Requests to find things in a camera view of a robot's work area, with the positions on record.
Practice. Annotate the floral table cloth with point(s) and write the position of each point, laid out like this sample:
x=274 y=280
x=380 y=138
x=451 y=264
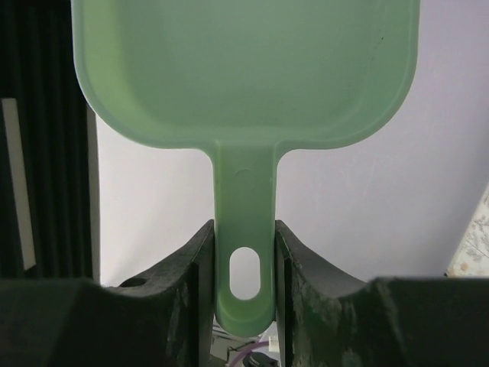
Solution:
x=471 y=257

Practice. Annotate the green dustpan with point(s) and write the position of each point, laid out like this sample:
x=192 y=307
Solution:
x=245 y=82

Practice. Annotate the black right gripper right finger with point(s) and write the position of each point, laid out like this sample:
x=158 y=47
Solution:
x=326 y=317

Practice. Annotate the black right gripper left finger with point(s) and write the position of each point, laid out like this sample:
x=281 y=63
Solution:
x=160 y=317

